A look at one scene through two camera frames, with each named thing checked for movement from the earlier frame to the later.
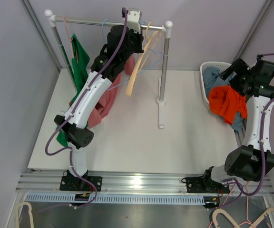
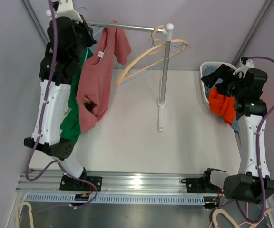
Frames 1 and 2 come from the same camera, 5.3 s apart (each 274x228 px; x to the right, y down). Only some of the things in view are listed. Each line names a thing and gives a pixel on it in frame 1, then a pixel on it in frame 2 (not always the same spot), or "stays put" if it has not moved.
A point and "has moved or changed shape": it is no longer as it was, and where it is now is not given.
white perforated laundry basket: (221, 66) stays put
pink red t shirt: (111, 94) has moved or changed shape
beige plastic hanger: (156, 34) -> (161, 44)
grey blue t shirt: (211, 78) stays put
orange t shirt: (224, 101) stays put
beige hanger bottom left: (16, 216) stays put
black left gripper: (139, 38) -> (88, 32)
